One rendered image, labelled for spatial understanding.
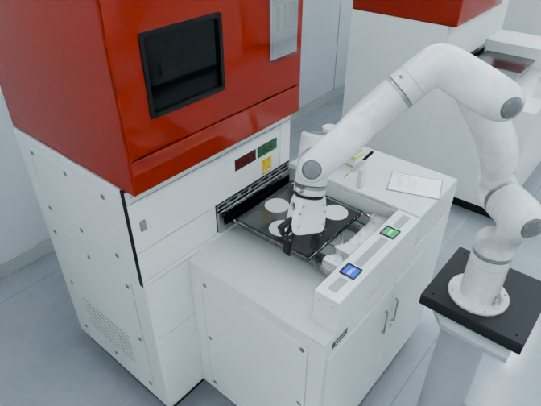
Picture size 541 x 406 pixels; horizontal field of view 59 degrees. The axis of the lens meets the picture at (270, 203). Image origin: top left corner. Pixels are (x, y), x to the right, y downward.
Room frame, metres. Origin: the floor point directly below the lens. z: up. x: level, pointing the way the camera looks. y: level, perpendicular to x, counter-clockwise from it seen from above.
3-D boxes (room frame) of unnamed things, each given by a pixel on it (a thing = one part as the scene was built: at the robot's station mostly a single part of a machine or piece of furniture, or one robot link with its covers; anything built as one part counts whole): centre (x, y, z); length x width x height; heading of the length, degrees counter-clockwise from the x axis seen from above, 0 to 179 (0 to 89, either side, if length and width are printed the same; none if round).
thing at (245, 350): (1.51, -0.24, 0.41); 0.97 x 0.64 x 0.82; 140
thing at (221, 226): (1.64, 0.06, 0.89); 0.44 x 0.02 x 0.10; 140
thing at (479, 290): (1.13, -0.69, 0.95); 0.19 x 0.19 x 0.18
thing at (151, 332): (1.73, 0.45, 0.41); 0.82 x 0.71 x 0.82; 140
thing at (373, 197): (1.75, -0.43, 0.89); 0.62 x 0.35 x 0.14; 50
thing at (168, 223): (1.51, 0.19, 1.02); 0.82 x 0.03 x 0.40; 140
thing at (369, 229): (1.36, -0.32, 0.87); 0.36 x 0.08 x 0.03; 140
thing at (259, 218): (1.52, -0.11, 0.90); 0.34 x 0.34 x 0.01; 50
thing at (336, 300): (1.23, -0.35, 0.89); 0.55 x 0.09 x 0.14; 140
